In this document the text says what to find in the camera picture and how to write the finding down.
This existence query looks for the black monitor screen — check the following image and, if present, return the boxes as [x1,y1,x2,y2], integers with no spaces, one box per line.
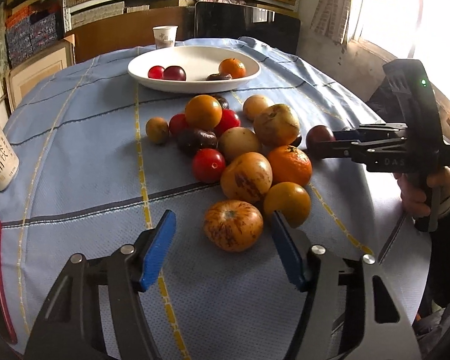
[194,1,301,54]

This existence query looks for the framed picture panel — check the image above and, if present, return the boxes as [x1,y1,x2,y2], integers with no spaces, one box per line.
[5,34,75,111]

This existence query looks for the round tan pear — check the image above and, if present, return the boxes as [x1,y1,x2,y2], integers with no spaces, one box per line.
[242,94,273,121]

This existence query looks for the large orange mandarin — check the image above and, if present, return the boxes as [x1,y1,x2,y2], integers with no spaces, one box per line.
[266,145,313,187]

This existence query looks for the small yellow-orange fruit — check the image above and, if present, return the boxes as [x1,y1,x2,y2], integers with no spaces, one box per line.
[184,94,223,131]

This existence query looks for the red cherry tomato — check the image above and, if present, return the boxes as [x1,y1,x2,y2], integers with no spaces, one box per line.
[214,109,241,137]

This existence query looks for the pale tan pear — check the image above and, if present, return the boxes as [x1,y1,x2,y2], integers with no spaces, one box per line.
[218,127,263,163]

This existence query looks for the small tan round fruit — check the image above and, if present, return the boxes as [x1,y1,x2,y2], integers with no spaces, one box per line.
[145,117,170,145]

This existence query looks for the streaked orange tomato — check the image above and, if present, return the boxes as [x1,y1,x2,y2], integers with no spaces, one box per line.
[202,200,264,253]

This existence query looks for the dark red plum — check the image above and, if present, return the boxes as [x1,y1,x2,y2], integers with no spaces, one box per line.
[305,125,336,151]
[162,65,187,81]

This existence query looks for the white oval plate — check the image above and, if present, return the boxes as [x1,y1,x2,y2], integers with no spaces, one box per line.
[127,46,261,94]

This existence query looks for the bright window with curtain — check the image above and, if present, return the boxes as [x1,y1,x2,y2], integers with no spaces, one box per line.
[310,0,450,101]

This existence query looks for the person's right hand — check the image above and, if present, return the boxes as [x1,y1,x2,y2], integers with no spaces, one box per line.
[393,166,450,219]

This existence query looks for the large tan pear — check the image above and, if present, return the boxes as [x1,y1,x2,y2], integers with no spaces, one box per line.
[253,103,300,147]

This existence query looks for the dark brown mangosteen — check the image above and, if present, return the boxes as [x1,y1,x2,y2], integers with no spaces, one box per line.
[206,73,232,81]

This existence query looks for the white paper cup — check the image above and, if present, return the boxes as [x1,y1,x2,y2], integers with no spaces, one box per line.
[153,25,178,50]

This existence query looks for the tan speckled pear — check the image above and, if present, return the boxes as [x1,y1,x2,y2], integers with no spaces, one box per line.
[220,152,273,203]

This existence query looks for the small red tomato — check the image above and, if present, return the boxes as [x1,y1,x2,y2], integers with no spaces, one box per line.
[148,65,165,80]

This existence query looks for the wooden chair back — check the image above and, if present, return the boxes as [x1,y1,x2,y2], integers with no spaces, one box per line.
[65,7,194,63]

